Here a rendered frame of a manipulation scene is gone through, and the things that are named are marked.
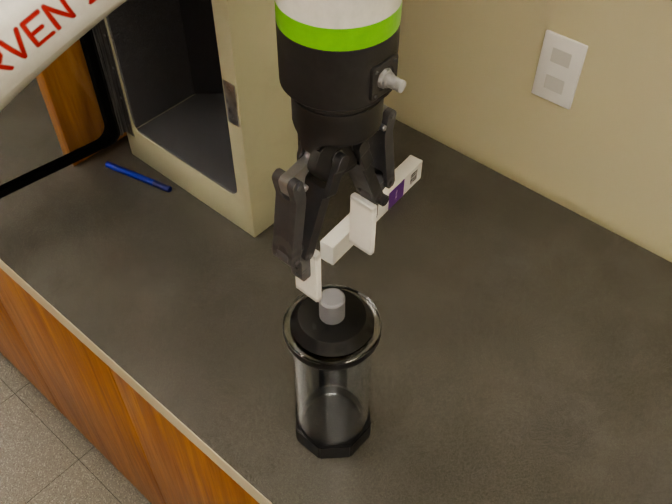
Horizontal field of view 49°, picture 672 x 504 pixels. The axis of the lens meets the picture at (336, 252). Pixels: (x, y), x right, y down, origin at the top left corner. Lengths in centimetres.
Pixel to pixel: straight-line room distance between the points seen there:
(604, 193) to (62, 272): 88
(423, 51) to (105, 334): 72
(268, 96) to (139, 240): 34
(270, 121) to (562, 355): 54
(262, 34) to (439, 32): 41
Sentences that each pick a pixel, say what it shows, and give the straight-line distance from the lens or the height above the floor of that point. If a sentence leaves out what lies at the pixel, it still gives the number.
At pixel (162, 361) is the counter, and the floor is 94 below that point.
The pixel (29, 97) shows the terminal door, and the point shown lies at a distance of 124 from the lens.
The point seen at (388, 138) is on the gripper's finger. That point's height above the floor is 139.
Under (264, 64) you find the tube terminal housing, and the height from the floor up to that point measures 124.
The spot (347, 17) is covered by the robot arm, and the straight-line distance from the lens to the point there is 51.
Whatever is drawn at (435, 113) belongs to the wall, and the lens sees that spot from 141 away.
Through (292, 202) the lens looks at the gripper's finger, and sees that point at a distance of 61.
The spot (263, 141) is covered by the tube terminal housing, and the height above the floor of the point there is 112.
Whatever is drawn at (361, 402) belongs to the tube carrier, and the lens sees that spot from 89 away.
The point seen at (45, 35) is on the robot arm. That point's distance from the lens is 54.
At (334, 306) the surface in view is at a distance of 76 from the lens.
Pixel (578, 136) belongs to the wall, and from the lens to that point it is 126.
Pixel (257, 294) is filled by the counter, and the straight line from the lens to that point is 113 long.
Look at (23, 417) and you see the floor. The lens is 225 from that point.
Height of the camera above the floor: 181
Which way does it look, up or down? 48 degrees down
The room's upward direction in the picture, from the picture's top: straight up
